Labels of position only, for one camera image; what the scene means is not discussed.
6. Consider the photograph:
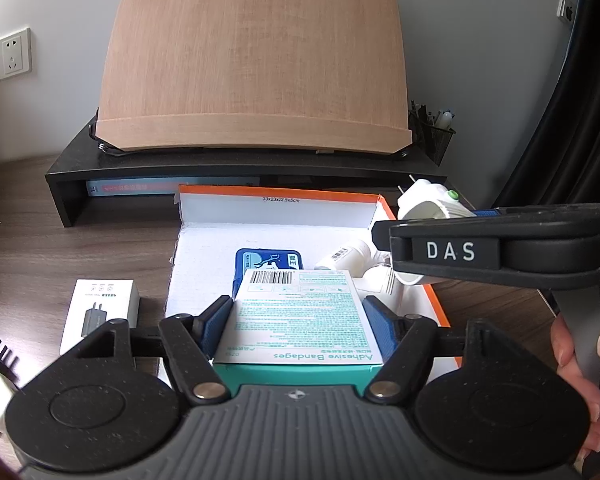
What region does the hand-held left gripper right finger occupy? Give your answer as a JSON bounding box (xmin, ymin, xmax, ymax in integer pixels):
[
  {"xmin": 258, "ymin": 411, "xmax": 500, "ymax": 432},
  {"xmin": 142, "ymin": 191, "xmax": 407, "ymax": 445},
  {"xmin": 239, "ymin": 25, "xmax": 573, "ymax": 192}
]
[{"xmin": 362, "ymin": 295, "xmax": 526, "ymax": 406}]

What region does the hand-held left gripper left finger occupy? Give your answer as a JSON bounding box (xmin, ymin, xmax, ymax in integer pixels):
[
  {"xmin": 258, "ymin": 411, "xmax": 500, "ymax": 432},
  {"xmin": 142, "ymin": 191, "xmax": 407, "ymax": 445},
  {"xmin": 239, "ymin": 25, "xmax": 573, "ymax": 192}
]
[{"xmin": 45, "ymin": 295, "xmax": 234, "ymax": 407}]

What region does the white pill bottle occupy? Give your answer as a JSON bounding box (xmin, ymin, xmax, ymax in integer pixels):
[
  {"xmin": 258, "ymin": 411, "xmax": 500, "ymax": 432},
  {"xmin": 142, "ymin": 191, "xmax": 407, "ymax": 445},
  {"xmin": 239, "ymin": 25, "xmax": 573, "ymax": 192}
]
[{"xmin": 314, "ymin": 240, "xmax": 377, "ymax": 273}]

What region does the white plug adapter green button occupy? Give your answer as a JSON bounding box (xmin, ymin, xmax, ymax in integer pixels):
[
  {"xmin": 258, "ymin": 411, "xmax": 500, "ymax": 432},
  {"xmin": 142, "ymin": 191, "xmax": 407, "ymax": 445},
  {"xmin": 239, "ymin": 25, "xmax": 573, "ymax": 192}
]
[{"xmin": 390, "ymin": 174, "xmax": 477, "ymax": 287}]

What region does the blue floss pick case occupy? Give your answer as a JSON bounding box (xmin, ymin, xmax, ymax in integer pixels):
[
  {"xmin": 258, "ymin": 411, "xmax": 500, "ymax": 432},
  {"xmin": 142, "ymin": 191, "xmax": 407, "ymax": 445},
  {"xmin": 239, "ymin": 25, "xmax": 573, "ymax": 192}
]
[{"xmin": 234, "ymin": 247, "xmax": 305, "ymax": 301}]

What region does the teal adhesive bandage box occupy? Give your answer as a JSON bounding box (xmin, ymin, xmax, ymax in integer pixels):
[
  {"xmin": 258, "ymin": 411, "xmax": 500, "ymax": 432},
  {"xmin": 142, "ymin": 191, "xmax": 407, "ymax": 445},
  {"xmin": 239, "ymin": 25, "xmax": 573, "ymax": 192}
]
[{"xmin": 211, "ymin": 267, "xmax": 387, "ymax": 397}]

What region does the orange-edged white cardboard box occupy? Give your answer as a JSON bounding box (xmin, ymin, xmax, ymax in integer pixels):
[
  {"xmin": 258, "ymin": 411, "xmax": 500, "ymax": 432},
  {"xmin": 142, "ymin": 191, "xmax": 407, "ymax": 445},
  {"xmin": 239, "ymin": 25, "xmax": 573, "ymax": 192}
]
[{"xmin": 166, "ymin": 184, "xmax": 451, "ymax": 386}]

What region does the person's right hand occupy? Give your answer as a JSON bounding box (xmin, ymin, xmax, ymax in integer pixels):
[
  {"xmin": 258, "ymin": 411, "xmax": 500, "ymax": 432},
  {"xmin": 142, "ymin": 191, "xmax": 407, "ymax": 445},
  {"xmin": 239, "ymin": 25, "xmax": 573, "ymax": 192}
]
[{"xmin": 550, "ymin": 314, "xmax": 600, "ymax": 462}]

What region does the black mesh pen holder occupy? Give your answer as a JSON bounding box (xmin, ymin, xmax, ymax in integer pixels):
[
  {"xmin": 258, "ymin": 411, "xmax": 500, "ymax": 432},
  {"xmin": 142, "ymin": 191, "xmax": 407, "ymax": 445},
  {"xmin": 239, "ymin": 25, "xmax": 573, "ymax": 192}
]
[{"xmin": 409, "ymin": 100, "xmax": 456, "ymax": 166}]

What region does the white charger box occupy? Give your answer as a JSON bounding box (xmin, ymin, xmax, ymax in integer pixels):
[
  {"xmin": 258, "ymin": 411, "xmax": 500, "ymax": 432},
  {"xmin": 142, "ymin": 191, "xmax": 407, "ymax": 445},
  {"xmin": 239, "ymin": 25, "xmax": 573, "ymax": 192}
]
[{"xmin": 59, "ymin": 279, "xmax": 141, "ymax": 358}]

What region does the black monitor riser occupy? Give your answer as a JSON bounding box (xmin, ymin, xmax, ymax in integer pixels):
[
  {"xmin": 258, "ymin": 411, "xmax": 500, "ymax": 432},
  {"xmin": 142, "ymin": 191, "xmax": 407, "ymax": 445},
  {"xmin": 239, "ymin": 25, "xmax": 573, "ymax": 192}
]
[{"xmin": 45, "ymin": 115, "xmax": 448, "ymax": 228}]

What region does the flat book under riser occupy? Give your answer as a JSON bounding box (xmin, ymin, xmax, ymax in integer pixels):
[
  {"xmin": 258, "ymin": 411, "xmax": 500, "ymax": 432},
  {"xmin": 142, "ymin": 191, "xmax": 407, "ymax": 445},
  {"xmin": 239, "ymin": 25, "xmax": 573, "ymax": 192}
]
[{"xmin": 86, "ymin": 178, "xmax": 261, "ymax": 196}]

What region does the black curtain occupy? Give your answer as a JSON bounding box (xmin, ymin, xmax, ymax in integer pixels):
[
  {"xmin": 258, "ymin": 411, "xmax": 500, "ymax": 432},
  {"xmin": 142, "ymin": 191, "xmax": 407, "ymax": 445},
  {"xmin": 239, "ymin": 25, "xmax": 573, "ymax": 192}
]
[{"xmin": 495, "ymin": 0, "xmax": 600, "ymax": 211}]

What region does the wooden board stand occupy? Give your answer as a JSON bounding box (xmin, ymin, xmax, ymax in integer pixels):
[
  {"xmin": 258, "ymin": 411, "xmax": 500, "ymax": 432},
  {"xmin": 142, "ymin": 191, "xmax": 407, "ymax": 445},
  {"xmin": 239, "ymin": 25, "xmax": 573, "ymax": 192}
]
[{"xmin": 94, "ymin": 0, "xmax": 415, "ymax": 153}]

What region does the white wall socket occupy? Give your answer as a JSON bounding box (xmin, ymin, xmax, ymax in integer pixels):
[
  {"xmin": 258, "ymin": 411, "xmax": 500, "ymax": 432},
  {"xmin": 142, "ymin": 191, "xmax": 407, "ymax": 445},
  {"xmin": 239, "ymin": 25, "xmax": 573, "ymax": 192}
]
[{"xmin": 0, "ymin": 27, "xmax": 32, "ymax": 81}]

